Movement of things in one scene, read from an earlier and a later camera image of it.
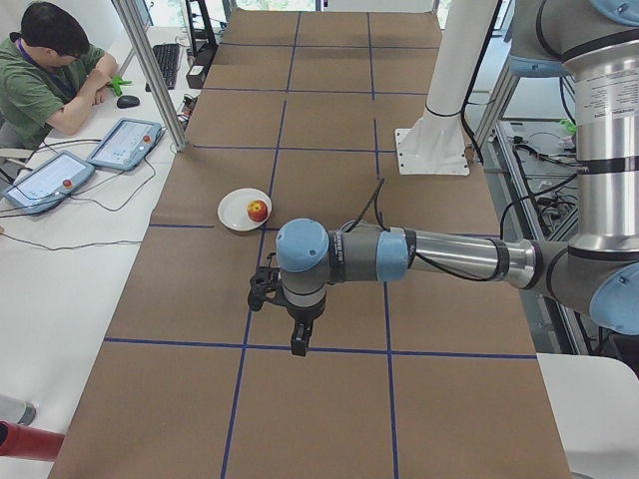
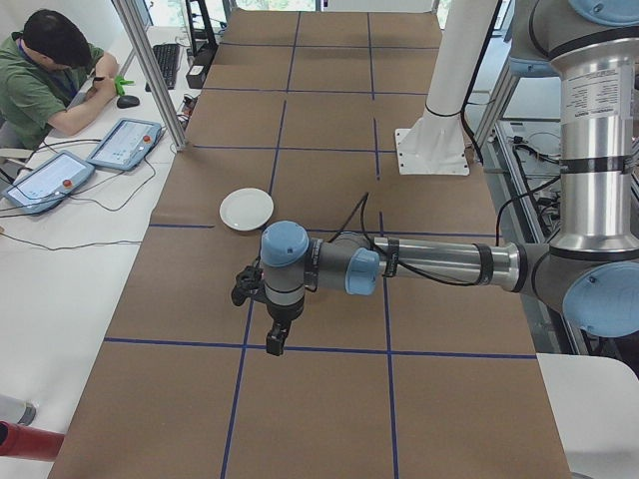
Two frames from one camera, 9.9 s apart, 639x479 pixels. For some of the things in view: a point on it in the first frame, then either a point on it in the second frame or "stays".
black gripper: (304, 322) → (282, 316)
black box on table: (197, 74) stays
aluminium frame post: (159, 84) stays
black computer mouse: (128, 101) stays
